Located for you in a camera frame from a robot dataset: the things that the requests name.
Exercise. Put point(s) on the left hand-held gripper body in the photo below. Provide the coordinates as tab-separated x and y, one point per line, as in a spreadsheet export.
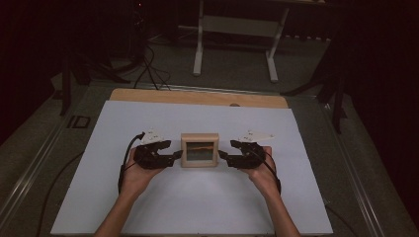
148	158

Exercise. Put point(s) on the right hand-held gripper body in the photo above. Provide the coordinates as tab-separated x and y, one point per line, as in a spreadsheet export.
252	159

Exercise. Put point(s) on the wooden picture frame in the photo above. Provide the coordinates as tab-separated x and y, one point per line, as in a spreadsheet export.
199	150

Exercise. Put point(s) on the person's right hand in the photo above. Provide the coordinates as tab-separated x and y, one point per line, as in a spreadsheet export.
265	179

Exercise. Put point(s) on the person's left hand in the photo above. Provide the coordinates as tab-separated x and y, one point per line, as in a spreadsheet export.
136	181

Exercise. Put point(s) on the white table mat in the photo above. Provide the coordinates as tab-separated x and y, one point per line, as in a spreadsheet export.
197	197

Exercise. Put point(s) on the black floor socket plate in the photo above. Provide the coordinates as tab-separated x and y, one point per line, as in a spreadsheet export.
79	122

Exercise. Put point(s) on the black metal stand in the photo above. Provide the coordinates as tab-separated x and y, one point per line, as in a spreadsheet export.
336	105
66	89

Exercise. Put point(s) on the metal floor rail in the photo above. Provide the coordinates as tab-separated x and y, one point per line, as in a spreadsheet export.
29	173
355	177
204	89

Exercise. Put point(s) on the white metal table frame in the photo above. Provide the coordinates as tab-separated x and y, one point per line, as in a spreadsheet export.
238	25

